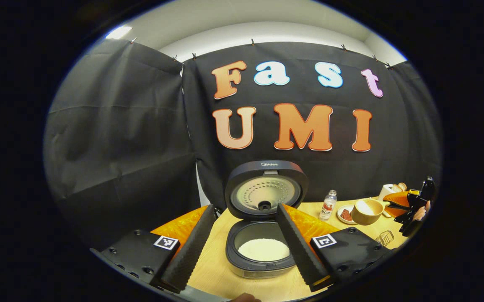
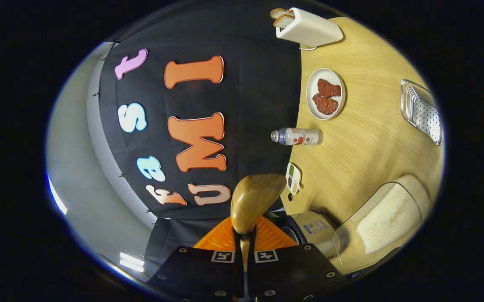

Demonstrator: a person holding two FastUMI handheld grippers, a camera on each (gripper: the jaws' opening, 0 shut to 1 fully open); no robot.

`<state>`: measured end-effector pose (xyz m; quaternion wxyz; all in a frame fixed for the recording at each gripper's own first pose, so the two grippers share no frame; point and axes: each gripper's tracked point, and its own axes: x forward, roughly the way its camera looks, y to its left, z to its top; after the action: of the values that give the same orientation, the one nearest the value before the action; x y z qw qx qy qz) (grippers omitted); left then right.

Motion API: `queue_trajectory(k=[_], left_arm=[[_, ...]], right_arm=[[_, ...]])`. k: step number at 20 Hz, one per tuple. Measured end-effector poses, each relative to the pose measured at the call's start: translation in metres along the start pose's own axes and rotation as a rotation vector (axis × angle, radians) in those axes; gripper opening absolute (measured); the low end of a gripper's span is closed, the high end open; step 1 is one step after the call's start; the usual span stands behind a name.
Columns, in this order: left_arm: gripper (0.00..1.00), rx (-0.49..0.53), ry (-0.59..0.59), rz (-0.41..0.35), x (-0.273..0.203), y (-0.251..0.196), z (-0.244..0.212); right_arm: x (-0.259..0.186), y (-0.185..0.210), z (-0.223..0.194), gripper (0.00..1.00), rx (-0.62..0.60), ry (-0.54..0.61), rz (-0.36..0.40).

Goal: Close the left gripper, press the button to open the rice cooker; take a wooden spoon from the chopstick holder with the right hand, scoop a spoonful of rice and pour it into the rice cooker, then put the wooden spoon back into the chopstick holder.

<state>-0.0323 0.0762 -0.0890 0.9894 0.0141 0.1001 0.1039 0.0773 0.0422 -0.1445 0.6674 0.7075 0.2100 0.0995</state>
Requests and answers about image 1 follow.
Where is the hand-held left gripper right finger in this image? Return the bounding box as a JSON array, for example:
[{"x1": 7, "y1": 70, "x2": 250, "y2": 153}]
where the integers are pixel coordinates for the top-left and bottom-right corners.
[{"x1": 276, "y1": 203, "x2": 392, "y2": 293}]

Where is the white toaster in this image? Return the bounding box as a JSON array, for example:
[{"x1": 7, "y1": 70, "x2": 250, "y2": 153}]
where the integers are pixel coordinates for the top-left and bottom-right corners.
[{"x1": 378, "y1": 184, "x2": 397, "y2": 202}]

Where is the white plate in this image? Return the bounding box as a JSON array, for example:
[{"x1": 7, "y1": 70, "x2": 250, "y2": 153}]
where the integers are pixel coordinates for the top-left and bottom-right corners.
[{"x1": 336, "y1": 204, "x2": 357, "y2": 225}]

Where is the white rice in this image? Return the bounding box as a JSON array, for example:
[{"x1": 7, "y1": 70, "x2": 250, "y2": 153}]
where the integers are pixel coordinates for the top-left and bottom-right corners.
[{"x1": 238, "y1": 238, "x2": 291, "y2": 262}]

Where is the black backdrop cloth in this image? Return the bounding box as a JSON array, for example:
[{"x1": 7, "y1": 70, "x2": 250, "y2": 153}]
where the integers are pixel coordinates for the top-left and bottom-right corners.
[{"x1": 44, "y1": 39, "x2": 441, "y2": 248}]

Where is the dark grey rice cooker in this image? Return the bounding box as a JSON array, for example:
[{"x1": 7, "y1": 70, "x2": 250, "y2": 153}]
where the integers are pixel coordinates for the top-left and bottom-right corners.
[{"x1": 224, "y1": 160, "x2": 309, "y2": 279}]

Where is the ceiling light panel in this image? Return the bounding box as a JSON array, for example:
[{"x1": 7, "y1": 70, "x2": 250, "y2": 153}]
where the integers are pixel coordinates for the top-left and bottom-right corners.
[{"x1": 105, "y1": 25, "x2": 133, "y2": 40}]

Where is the clear drink bottle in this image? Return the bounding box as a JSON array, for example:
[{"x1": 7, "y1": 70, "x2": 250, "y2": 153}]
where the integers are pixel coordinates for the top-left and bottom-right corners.
[{"x1": 319, "y1": 190, "x2": 338, "y2": 221}]

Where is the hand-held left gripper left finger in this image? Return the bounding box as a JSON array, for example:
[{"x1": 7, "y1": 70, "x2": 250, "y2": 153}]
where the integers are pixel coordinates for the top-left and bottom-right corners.
[{"x1": 91, "y1": 204, "x2": 216, "y2": 294}]

